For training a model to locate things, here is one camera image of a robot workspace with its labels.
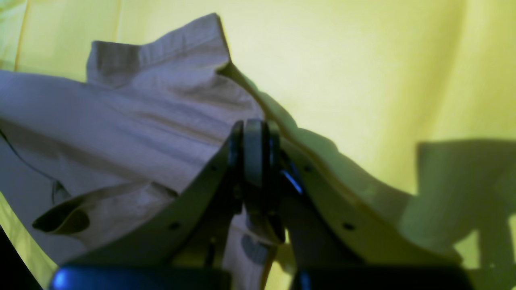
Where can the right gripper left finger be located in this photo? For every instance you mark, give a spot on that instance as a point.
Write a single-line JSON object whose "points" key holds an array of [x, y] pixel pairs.
{"points": [[182, 246]]}

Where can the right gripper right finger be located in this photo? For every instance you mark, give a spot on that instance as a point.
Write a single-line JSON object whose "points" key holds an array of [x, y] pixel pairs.
{"points": [[336, 244]]}

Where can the brown T-shirt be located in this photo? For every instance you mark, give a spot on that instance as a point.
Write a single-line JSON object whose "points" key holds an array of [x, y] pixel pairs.
{"points": [[103, 157]]}

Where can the yellow table cloth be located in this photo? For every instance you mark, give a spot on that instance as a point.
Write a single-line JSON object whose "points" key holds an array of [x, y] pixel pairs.
{"points": [[410, 102]]}

